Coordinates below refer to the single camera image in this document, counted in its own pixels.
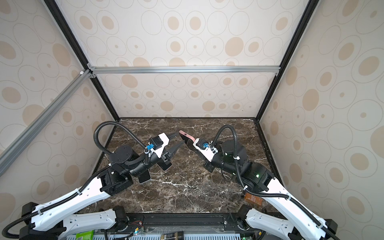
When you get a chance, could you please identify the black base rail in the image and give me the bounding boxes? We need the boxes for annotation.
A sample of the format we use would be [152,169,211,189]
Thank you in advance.
[53,212,313,240]

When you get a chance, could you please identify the silver aluminium back rail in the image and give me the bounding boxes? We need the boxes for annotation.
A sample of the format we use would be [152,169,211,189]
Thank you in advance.
[91,66,280,74]

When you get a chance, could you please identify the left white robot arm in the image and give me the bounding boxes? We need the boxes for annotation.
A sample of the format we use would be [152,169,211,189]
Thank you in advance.
[2,121,183,240]

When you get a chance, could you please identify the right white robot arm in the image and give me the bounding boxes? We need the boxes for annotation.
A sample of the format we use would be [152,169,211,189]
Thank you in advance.
[182,125,338,240]

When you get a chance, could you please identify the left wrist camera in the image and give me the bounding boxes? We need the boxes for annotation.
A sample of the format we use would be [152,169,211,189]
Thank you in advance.
[145,133,170,153]

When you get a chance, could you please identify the silver aluminium left rail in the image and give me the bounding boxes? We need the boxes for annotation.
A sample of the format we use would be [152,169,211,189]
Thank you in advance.
[1,70,91,175]

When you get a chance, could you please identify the purple smartphone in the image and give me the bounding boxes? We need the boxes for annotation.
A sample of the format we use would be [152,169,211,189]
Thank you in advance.
[179,131,197,152]

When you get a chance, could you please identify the green packet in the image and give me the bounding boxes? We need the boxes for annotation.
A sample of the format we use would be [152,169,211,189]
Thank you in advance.
[76,231,94,240]

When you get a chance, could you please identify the silver aluminium rail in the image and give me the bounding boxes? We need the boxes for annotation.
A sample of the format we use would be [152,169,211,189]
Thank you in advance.
[1,70,91,175]
[91,66,280,74]

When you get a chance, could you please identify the dark bottle at front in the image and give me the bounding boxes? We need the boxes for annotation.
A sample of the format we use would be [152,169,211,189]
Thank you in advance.
[160,231,184,240]

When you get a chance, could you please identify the amber bottle black cap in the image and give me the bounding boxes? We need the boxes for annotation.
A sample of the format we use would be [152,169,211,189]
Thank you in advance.
[244,193,263,206]

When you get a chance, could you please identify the pink phone case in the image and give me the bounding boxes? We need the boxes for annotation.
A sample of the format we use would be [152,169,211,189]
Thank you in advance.
[179,130,200,147]

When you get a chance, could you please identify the phone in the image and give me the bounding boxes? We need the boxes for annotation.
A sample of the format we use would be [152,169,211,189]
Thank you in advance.
[138,170,152,184]
[157,161,172,171]

